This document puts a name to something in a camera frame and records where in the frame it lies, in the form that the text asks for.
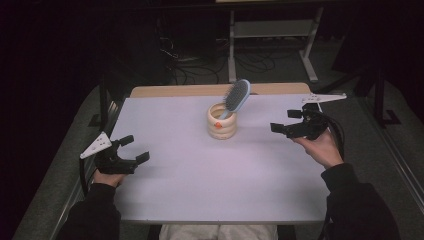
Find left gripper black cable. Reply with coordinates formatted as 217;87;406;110
78;158;91;198

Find person's left hand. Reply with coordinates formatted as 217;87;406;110
92;169;126;188

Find person's legs light trousers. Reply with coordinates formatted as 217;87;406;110
158;223;278;240

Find light blue hairbrush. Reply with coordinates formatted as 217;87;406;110
218;78;252;120

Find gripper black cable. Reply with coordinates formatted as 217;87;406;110
318;113;346;240
78;158;91;198

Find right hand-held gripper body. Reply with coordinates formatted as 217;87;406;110
286;92;348;141

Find black metal stand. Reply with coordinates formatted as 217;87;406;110
88;76;118;134
372;64;403;129

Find black floor cables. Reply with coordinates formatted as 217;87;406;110
156;18;278;85

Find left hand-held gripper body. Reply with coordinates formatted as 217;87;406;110
79;131;139;175

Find white table mat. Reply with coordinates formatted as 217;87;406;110
110;93;331;223

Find white metal stand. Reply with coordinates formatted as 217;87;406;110
228;6;325;84

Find cream ribbed cup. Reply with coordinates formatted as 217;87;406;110
206;102;238;140

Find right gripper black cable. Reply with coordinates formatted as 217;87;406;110
318;113;346;240

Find person's right hand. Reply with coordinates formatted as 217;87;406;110
292;131;345;170

